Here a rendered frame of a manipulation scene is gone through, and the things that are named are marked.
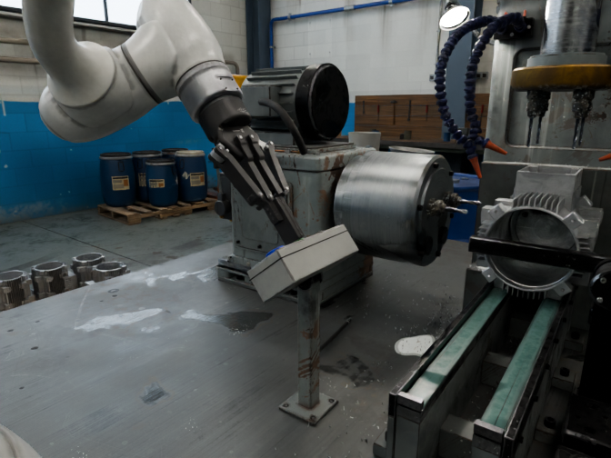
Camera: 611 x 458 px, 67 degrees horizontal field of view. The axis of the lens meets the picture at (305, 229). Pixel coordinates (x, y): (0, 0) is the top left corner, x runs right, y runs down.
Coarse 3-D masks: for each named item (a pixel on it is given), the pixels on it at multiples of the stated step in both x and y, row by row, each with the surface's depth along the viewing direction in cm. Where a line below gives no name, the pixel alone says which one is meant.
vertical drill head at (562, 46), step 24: (552, 0) 82; (576, 0) 79; (600, 0) 79; (552, 24) 82; (576, 24) 80; (552, 48) 83; (576, 48) 81; (528, 72) 82; (552, 72) 79; (576, 72) 78; (600, 72) 77; (528, 96) 85; (576, 96) 80; (576, 120) 82; (528, 144) 87
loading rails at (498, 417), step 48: (576, 288) 93; (480, 336) 74; (528, 336) 72; (576, 336) 91; (432, 384) 59; (528, 384) 57; (384, 432) 65; (432, 432) 59; (480, 432) 50; (528, 432) 59
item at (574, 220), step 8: (584, 200) 92; (496, 208) 84; (504, 208) 85; (496, 216) 85; (568, 216) 78; (576, 216) 77; (568, 224) 78; (576, 224) 77; (488, 272) 88; (488, 280) 88; (560, 288) 81; (568, 288) 80; (560, 296) 81
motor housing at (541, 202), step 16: (512, 208) 83; (528, 208) 81; (544, 208) 80; (560, 208) 82; (576, 208) 89; (496, 224) 90; (512, 240) 103; (576, 240) 78; (592, 240) 82; (480, 256) 90; (496, 256) 91; (496, 272) 88; (512, 272) 91; (528, 272) 93; (544, 272) 92; (560, 272) 88; (576, 272) 79; (512, 288) 86; (528, 288) 85; (544, 288) 83
